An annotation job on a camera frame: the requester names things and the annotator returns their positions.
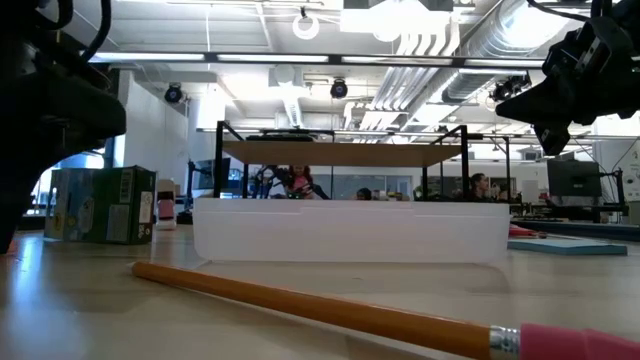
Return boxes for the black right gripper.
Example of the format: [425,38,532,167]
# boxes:
[495,17,640,156]

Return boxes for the dark background table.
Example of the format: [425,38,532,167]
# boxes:
[509,218,640,242]

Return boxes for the blue sticky note pad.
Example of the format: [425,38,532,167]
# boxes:
[507,237,629,257]

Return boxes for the green yellow crayon box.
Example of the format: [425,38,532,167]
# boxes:
[43,165,157,246]

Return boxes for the yellow pencil with pink eraser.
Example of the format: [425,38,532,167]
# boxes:
[130,260,640,360]

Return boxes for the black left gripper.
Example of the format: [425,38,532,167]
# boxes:
[0,0,127,255]

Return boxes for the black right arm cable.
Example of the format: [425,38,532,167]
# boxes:
[527,0,594,24]

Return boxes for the silver ventilation duct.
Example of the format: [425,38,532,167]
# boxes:
[442,0,571,104]

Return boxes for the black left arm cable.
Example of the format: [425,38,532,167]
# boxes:
[82,0,112,62]

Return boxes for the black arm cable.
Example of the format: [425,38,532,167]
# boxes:
[82,0,112,62]
[527,0,594,24]

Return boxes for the black overhead light beam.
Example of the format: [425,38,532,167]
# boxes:
[84,50,549,70]

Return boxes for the white wall poster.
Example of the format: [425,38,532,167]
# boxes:
[622,149,640,204]

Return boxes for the black computer monitor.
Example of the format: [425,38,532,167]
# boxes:
[192,157,232,191]
[546,158,604,199]

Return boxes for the red handled scissors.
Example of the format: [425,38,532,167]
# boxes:
[508,224,549,239]

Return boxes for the wooden top workstation table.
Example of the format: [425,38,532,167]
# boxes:
[213,121,512,201]

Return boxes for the clear plastic pencil box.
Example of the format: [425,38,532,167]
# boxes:
[192,197,511,265]

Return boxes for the white ceiling ring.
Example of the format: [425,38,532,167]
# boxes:
[292,13,321,41]

